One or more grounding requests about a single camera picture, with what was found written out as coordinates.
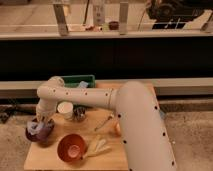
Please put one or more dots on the dark red background bowl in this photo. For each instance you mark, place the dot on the dark red background bowl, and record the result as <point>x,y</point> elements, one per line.
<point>113,25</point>

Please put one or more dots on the purple bowl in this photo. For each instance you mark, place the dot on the purple bowl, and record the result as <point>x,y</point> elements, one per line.
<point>43,134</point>

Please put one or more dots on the light blue towel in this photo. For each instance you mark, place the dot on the light blue towel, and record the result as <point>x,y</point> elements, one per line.
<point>34,127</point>

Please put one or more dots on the white paper cup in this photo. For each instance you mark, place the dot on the white paper cup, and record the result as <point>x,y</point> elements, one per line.
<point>66,109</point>

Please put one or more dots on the small dark glass jar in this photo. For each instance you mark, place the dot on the small dark glass jar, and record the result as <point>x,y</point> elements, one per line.
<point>79,114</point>

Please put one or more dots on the green plastic bin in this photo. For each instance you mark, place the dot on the green plastic bin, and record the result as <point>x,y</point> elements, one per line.
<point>74,80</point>

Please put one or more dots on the wooden board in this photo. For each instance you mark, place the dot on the wooden board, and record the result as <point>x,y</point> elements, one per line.
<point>43,156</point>

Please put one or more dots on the metal spoon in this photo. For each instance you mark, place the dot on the metal spoon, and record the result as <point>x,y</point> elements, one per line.
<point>111,116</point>

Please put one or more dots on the orange bowl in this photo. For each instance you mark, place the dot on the orange bowl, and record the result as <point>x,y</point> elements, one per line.
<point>71,148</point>

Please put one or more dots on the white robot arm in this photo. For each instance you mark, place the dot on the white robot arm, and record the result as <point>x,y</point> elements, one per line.
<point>144,134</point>

